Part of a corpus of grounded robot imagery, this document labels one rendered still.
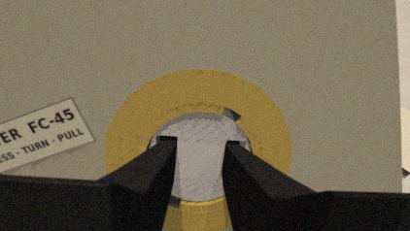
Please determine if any grey flat panel with round hole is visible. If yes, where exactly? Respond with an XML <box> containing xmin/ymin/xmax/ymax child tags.
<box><xmin>0</xmin><ymin>0</ymin><xmax>402</xmax><ymax>193</ymax></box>

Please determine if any grey cylinder with two slots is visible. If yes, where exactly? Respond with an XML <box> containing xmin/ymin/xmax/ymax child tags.
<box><xmin>149</xmin><ymin>107</ymin><xmax>251</xmax><ymax>201</ymax></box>

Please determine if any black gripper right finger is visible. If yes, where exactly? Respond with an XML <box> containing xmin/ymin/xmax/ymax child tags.
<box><xmin>222</xmin><ymin>140</ymin><xmax>410</xmax><ymax>231</ymax></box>

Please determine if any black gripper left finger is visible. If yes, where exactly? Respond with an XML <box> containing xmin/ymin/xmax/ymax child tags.
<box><xmin>0</xmin><ymin>136</ymin><xmax>177</xmax><ymax>231</ymax></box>

